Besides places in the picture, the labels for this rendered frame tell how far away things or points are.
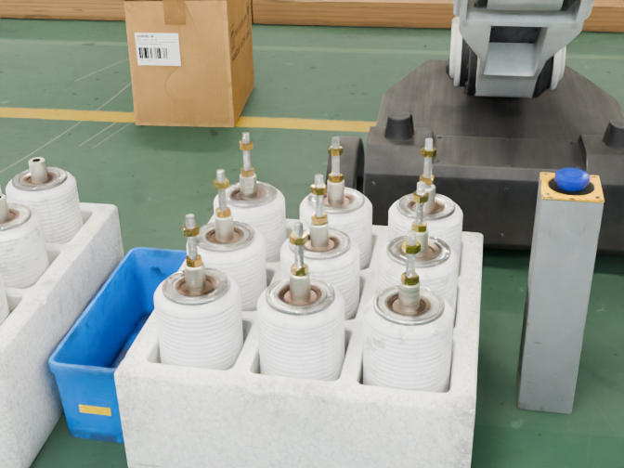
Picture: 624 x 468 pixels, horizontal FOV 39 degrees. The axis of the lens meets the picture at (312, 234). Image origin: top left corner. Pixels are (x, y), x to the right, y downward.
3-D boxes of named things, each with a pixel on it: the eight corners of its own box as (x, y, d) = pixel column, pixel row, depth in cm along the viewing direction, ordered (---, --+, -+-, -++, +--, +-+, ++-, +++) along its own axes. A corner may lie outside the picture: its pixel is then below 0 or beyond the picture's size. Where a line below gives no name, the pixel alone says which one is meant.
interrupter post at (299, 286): (290, 305, 96) (289, 279, 95) (288, 293, 98) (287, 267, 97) (312, 304, 96) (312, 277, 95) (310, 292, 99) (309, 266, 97)
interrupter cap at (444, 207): (442, 193, 120) (443, 188, 119) (464, 218, 113) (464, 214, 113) (388, 200, 118) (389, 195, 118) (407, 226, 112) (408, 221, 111)
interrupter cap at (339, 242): (290, 263, 104) (289, 258, 104) (287, 232, 111) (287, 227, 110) (354, 260, 104) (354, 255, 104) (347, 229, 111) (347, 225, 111)
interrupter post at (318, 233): (310, 252, 106) (309, 227, 105) (309, 241, 109) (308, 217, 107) (331, 251, 107) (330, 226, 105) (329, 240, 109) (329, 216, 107)
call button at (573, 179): (552, 181, 108) (554, 165, 107) (586, 183, 107) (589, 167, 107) (553, 195, 105) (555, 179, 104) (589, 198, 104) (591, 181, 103)
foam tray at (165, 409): (221, 315, 140) (213, 212, 131) (474, 338, 133) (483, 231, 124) (131, 495, 106) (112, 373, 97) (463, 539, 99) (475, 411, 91)
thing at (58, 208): (43, 271, 139) (22, 164, 130) (101, 275, 137) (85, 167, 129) (15, 305, 130) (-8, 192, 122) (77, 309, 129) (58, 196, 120)
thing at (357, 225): (299, 333, 122) (295, 216, 114) (305, 296, 131) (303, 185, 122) (369, 336, 122) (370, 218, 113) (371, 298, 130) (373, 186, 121)
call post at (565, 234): (515, 377, 125) (539, 174, 110) (567, 382, 123) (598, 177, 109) (516, 409, 118) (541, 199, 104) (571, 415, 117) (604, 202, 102)
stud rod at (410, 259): (415, 296, 94) (418, 233, 91) (407, 297, 94) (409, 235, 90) (411, 291, 95) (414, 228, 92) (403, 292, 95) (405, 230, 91)
